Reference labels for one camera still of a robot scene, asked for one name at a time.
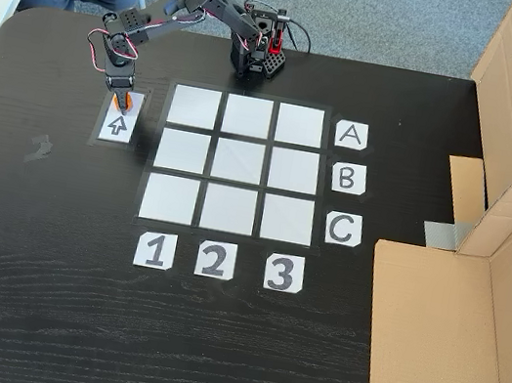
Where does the white nine-square grid sheet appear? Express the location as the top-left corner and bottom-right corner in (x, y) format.
(130, 76), (349, 260)

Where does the white arrow paper sheet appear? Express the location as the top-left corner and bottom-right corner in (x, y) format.
(88, 79), (154, 155)

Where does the clear tape scrap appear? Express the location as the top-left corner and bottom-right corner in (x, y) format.
(21, 129), (57, 167)

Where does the paper sheet number 1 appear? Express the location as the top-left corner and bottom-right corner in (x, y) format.
(132, 229), (180, 272)

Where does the red black bar clamp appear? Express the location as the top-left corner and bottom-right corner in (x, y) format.
(266, 5), (293, 58)

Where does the paper sheet number 2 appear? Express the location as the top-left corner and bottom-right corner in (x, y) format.
(192, 236), (240, 282)

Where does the paper sheet letter A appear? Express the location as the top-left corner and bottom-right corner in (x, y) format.
(332, 119), (373, 153)

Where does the paper sheet number 3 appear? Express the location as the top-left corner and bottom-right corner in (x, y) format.
(261, 250), (309, 297)

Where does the paper sheet letter B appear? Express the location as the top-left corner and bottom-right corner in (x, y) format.
(328, 159), (371, 198)

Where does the paper sheet letter C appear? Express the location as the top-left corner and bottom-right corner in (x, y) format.
(321, 209), (366, 250)

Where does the red white servo cable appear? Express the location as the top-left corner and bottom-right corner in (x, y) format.
(81, 0), (208, 91)

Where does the black power cable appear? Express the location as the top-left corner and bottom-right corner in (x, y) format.
(280, 18), (318, 56)

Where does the grey duct tape strip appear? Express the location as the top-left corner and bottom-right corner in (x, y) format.
(419, 213), (474, 256)

